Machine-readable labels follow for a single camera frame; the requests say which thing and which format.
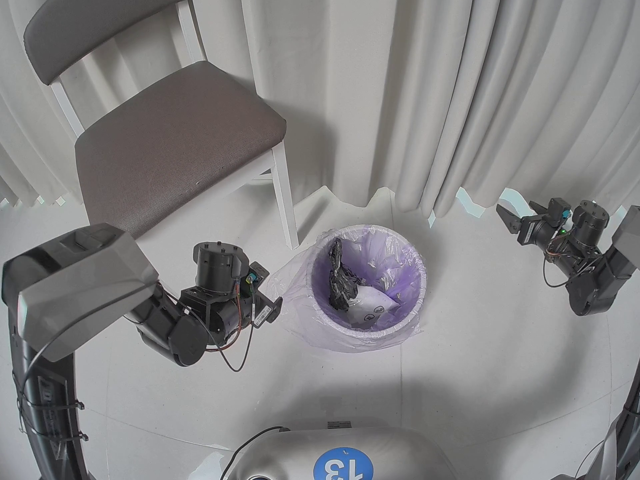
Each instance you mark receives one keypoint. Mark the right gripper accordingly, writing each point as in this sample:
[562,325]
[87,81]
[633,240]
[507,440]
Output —
[534,230]

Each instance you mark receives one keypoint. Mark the purple plastic bag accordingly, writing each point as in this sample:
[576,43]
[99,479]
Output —
[295,288]

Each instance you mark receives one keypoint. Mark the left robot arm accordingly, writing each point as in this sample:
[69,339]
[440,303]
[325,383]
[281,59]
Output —
[75,283]

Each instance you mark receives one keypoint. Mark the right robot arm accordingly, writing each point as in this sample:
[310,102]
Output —
[597,273]

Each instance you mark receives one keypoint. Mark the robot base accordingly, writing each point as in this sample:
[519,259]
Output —
[400,453]

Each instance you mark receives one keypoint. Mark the white trash bin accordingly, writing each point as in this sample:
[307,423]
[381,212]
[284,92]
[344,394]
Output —
[372,333]

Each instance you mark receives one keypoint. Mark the crumpled black plastic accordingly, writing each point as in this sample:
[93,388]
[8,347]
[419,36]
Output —
[342,288]

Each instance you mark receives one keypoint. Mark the white curtain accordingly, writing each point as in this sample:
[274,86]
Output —
[450,78]

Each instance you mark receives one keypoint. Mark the white chair with grey seat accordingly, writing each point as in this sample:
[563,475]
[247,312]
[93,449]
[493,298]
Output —
[170,138]

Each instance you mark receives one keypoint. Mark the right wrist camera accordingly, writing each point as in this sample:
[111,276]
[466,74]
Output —
[557,210]

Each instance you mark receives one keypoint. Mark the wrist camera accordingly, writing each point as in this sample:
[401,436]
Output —
[267,310]
[557,210]

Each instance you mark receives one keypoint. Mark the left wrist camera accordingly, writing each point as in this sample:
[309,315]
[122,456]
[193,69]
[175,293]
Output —
[267,310]

